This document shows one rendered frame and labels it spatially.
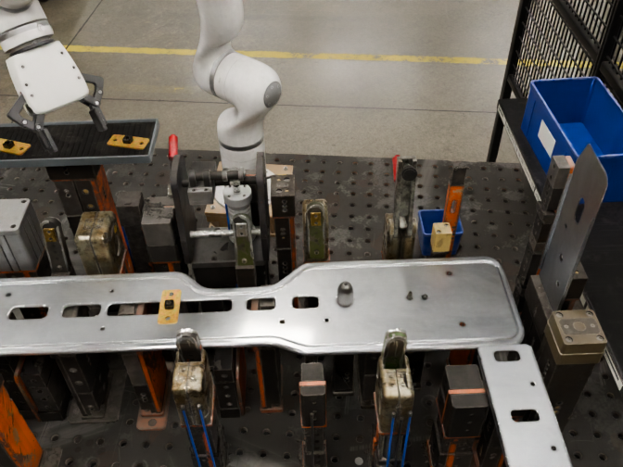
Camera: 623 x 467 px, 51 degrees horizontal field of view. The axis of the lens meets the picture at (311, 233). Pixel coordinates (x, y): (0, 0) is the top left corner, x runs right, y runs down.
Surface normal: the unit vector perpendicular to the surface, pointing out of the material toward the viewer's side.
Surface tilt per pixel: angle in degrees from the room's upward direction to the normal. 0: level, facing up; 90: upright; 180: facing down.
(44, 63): 58
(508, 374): 0
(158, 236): 90
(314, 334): 0
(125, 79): 0
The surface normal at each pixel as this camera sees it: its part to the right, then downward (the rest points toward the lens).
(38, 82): 0.53, 0.09
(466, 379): -0.02, -0.72
